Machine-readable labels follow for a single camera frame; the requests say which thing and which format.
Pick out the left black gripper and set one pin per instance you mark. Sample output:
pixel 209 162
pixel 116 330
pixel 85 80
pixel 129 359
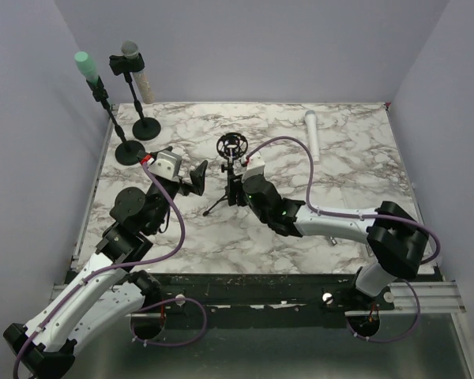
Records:
pixel 197 178

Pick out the white microphone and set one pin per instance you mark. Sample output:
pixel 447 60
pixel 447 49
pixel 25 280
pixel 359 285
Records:
pixel 311 123

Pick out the black round base clip stand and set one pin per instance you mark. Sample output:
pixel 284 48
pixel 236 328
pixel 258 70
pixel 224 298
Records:
pixel 145 128

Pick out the black tripod shock mount stand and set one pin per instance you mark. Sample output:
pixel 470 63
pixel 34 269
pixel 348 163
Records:
pixel 232 147

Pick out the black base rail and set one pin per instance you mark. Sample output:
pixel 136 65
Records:
pixel 230 301

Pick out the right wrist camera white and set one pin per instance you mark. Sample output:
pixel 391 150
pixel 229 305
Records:
pixel 255 166

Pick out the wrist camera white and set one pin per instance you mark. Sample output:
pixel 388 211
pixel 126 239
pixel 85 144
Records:
pixel 164 165
pixel 255 166

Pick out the glitter silver mesh microphone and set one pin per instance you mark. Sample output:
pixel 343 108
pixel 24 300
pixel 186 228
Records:
pixel 131 53

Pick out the aluminium extrusion frame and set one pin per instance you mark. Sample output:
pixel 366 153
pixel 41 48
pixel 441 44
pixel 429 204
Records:
pixel 72 261

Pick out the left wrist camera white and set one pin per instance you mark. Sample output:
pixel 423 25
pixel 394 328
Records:
pixel 164 165

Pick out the mint green microphone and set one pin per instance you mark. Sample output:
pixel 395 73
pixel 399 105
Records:
pixel 87 67

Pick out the clear screw organizer box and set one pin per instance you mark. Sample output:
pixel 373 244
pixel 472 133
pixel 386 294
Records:
pixel 369 251

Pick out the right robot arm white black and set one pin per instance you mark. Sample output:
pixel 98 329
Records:
pixel 397 241

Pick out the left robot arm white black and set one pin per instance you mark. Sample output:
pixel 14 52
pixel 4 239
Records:
pixel 112 282

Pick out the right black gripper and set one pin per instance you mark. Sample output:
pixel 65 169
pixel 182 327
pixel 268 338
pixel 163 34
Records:
pixel 236 197

